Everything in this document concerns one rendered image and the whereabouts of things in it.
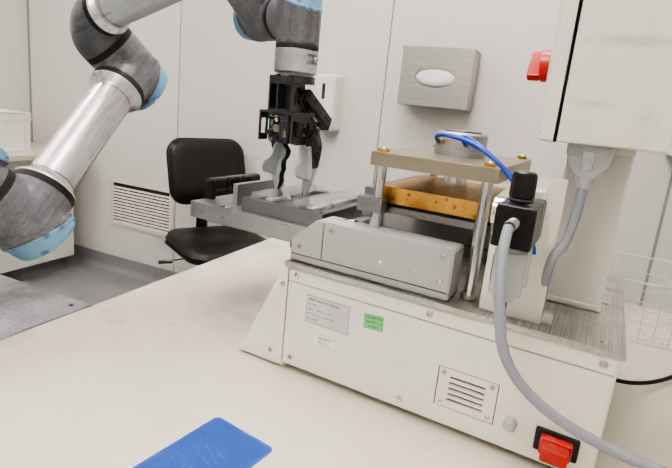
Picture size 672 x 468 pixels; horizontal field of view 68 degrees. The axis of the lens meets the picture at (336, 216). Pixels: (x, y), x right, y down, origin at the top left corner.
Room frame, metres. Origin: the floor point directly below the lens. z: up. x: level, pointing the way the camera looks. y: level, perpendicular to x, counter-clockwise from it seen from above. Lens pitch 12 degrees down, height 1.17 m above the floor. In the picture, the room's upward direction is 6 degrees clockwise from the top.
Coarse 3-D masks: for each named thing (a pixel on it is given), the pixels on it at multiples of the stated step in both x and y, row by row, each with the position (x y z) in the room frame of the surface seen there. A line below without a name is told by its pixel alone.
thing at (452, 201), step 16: (432, 176) 0.91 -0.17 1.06; (384, 192) 0.74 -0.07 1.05; (400, 192) 0.72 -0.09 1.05; (416, 192) 0.71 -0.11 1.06; (432, 192) 0.71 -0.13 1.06; (448, 192) 0.73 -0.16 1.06; (464, 192) 0.75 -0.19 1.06; (496, 192) 0.78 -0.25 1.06; (400, 208) 0.72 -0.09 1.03; (416, 208) 0.71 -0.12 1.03; (432, 208) 0.70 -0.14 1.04; (448, 208) 0.67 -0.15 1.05; (464, 208) 0.68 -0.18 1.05; (448, 224) 0.69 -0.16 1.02; (464, 224) 0.68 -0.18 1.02
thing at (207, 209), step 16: (240, 192) 0.91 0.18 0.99; (192, 208) 0.90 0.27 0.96; (208, 208) 0.88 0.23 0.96; (224, 208) 0.87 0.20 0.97; (240, 208) 0.88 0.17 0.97; (224, 224) 0.87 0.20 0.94; (240, 224) 0.85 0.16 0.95; (256, 224) 0.83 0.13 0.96; (272, 224) 0.82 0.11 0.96; (288, 224) 0.80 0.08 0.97; (288, 240) 0.80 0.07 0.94
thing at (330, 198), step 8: (336, 192) 0.95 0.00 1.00; (344, 192) 0.96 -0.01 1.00; (352, 192) 0.97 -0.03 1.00; (296, 200) 0.83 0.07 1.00; (304, 200) 0.84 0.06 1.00; (312, 200) 0.85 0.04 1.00; (320, 200) 0.85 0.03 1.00; (328, 200) 0.86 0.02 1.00; (336, 200) 0.87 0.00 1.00; (344, 200) 0.88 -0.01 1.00
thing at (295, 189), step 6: (288, 186) 0.96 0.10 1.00; (294, 186) 0.97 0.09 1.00; (300, 186) 0.98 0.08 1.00; (312, 186) 0.99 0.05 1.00; (318, 186) 1.00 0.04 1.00; (258, 192) 0.87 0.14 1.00; (264, 192) 0.87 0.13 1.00; (270, 192) 0.88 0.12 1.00; (276, 192) 0.89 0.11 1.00; (282, 192) 0.89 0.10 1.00; (288, 192) 0.90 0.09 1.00; (294, 192) 0.90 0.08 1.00; (300, 192) 0.91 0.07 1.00
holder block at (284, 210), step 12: (252, 204) 0.85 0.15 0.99; (264, 204) 0.84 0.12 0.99; (276, 204) 0.83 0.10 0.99; (288, 204) 0.84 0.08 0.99; (348, 204) 0.89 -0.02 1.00; (276, 216) 0.83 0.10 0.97; (288, 216) 0.82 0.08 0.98; (300, 216) 0.80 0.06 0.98; (312, 216) 0.79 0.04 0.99; (324, 216) 0.79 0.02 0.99; (336, 216) 0.83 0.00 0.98; (348, 216) 0.87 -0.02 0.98; (360, 216) 0.91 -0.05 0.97
